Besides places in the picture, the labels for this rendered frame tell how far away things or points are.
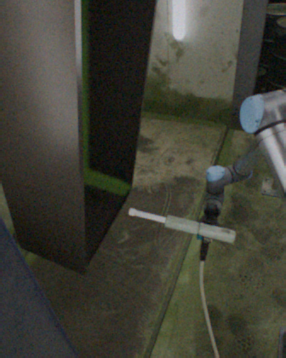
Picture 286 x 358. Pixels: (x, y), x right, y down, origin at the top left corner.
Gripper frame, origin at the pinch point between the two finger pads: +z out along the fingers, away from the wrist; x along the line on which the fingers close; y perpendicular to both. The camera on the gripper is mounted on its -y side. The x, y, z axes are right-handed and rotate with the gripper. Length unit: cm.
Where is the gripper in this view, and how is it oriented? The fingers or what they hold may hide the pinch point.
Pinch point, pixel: (205, 236)
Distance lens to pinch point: 137.9
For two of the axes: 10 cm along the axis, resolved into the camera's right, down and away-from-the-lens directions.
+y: 0.0, 8.4, 5.4
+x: -9.4, -1.8, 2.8
